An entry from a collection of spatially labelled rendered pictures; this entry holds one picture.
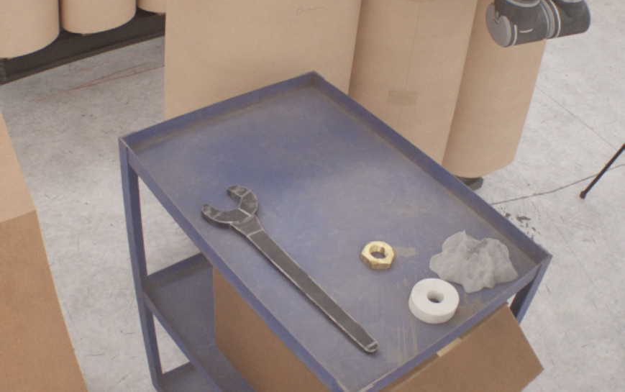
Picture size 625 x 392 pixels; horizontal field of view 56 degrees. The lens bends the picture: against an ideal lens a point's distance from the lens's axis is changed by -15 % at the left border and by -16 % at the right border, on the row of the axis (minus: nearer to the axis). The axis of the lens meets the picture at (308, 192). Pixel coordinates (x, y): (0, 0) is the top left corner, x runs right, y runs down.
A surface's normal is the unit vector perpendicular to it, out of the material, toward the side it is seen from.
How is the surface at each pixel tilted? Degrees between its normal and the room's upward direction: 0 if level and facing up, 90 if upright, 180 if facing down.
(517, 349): 26
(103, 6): 90
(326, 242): 0
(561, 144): 0
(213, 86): 90
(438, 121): 90
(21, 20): 90
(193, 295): 0
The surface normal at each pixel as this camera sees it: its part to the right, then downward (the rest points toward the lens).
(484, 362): 0.36, -0.44
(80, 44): 0.55, 0.58
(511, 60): 0.33, 0.63
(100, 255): 0.10, -0.76
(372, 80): -0.34, 0.58
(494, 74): 0.04, 0.65
